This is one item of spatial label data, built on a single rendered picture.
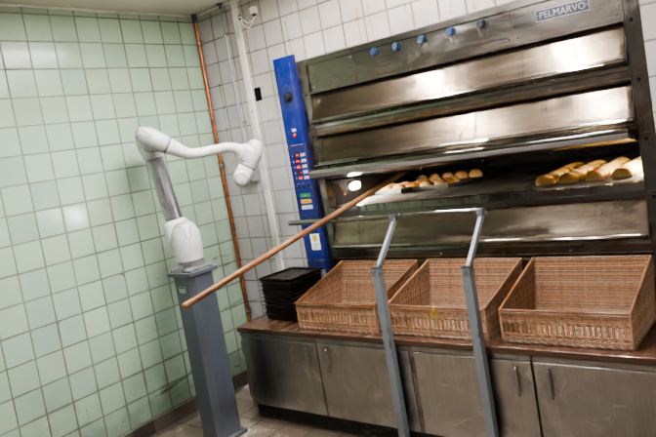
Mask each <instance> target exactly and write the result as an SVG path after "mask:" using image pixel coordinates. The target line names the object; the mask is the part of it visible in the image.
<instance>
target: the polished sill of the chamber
mask: <svg viewBox="0 0 656 437"><path fill-rule="evenodd" d="M642 190H645V186H644V180H634V181H622V182H611V183H600V184H588V185H577V186H565V187H554V188H543V189H531V190H520V191H509V192H497V193H486V194H474V195H463V196H452V197H440V198H429V199H418V200H406V201H395V202H384V203H372V204H361V205H354V206H353V207H351V208H350V209H348V210H346V211H345V212H343V213H342V214H348V213H361V212H374V211H386V210H399V209H412V208H424V207H437V206H451V205H464V204H476V203H489V202H502V201H514V200H527V199H540V198H553V197H565V196H578V195H592V194H604V193H617V192H630V191H642ZM342 207H343V206H338V207H333V208H330V214H332V213H333V212H335V211H337V210H338V209H340V208H342Z"/></svg>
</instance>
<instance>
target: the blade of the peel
mask: <svg viewBox="0 0 656 437"><path fill-rule="evenodd" d="M469 180H471V179H464V180H460V181H457V182H452V183H444V184H435V185H425V186H416V187H412V191H420V190H431V189H440V188H449V187H452V186H455V185H458V184H460V183H463V182H466V181H469ZM400 192H401V188H397V189H387V190H379V191H377V192H375V194H376V195H380V194H391V193H400Z"/></svg>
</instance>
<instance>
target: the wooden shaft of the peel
mask: <svg viewBox="0 0 656 437"><path fill-rule="evenodd" d="M405 174H406V173H397V174H396V175H394V176H392V177H391V178H389V179H387V180H385V181H383V182H382V183H380V184H379V185H377V186H375V187H374V188H372V189H370V190H369V191H367V192H365V193H364V194H362V195H360V196H359V197H357V198H355V199H354V200H352V201H350V202H349V203H347V204H345V205H344V206H343V207H342V208H340V209H338V210H337V211H335V212H333V213H332V214H330V215H328V216H327V217H325V218H323V219H321V220H319V221H318V222H316V223H314V224H313V225H311V226H309V227H308V228H306V229H305V230H303V231H301V232H300V233H298V234H296V235H295V236H293V237H291V238H290V239H288V240H286V241H285V242H283V243H281V244H280V245H278V246H276V247H275V248H273V249H271V250H270V251H268V252H267V253H265V254H263V255H262V256H260V257H258V258H256V259H254V260H253V261H251V262H249V263H248V264H246V265H244V266H243V267H241V268H239V269H238V270H236V271H234V272H233V273H231V274H230V275H228V276H227V277H226V278H224V279H222V280H221V281H219V282H217V283H216V284H214V285H212V286H211V287H209V288H207V289H206V290H204V291H202V292H201V293H199V294H198V295H196V296H194V297H193V298H190V299H189V300H187V301H185V302H184V303H183V304H182V306H183V308H184V309H187V308H189V307H191V306H192V305H194V304H195V303H197V302H199V301H200V300H202V299H204V298H205V297H207V296H209V295H211V294H212V293H213V292H215V291H216V290H218V289H219V288H221V287H223V286H224V285H226V284H227V283H229V282H231V281H232V280H234V279H236V278H237V277H239V276H240V275H242V274H244V273H245V272H247V271H249V270H250V269H252V268H253V267H255V266H257V265H258V264H260V263H262V262H263V261H265V260H266V259H268V258H270V257H272V256H274V255H275V254H277V253H278V252H280V251H282V250H283V249H285V248H287V247H288V246H290V245H291V244H293V243H295V242H296V241H298V240H300V239H301V238H303V237H304V236H306V235H308V234H309V233H311V232H312V231H313V230H315V229H316V228H318V227H320V226H321V225H323V224H325V223H326V222H328V221H329V220H331V219H333V218H335V217H337V216H338V215H340V214H341V213H343V212H345V211H346V210H348V209H350V208H351V207H353V206H354V205H356V204H358V203H359V202H361V201H362V200H364V199H366V198H367V197H369V196H371V195H372V194H374V193H375V192H377V191H379V190H380V189H382V188H384V187H385V186H387V185H388V184H390V183H392V182H393V181H395V180H397V179H399V178H400V177H402V176H404V175H405Z"/></svg>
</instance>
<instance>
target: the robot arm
mask: <svg viewBox="0 0 656 437"><path fill-rule="evenodd" d="M135 139H136V144H137V147H138V150H139V152H140V154H141V156H142V158H143V159H144V160H145V161H146V164H147V166H148V169H149V172H150V175H151V178H152V181H153V184H154V187H155V191H156V194H157V197H158V200H159V203H160V206H161V209H162V212H163V215H164V218H165V220H166V221H165V222H164V225H163V229H164V233H165V238H166V243H167V245H168V247H169V248H170V250H171V251H173V252H174V254H175V257H176V260H177V267H176V268H174V269H173V270H171V273H173V274H176V273H187V274H188V273H192V272H194V271H197V270H200V269H203V268H206V267H210V266H213V265H214V264H213V263H211V262H205V259H204V255H203V246H202V241H201V236H200V232H199V229H198V228H197V226H196V225H195V224H194V223H193V222H191V221H188V219H187V218H185V217H183V216H182V213H181V210H180V207H179V204H178V201H177V198H176V194H175V191H174V188H173V185H172V183H171V180H170V177H169V174H168V171H167V168H166V164H165V161H164V158H163V156H164V153H165V154H169V155H173V156H177V157H181V158H184V159H199V158H203V157H207V156H211V155H215V154H219V153H223V152H228V151H229V152H233V153H235V154H236V156H237V158H238V159H239V160H240V163H239V164H238V166H237V168H236V170H235V172H234V175H233V182H234V183H235V184H236V185H237V186H240V187H244V186H246V185H248V184H249V182H250V180H251V179H252V176H253V174H254V172H255V170H256V168H257V166H258V165H259V163H260V160H261V158H262V155H263V151H264V147H263V144H262V143H261V142H259V141H258V140H256V139H251V140H249V141H248V143H243V144H238V143H234V142H224V143H219V144H214V145H209V146H204V147H199V148H188V147H185V146H183V145H182V144H180V143H179V142H177V141H176V140H174V139H172V138H171V137H169V136H167V135H166V134H164V133H162V132H160V131H157V130H155V129H152V128H149V127H139V128H137V130H136V132H135Z"/></svg>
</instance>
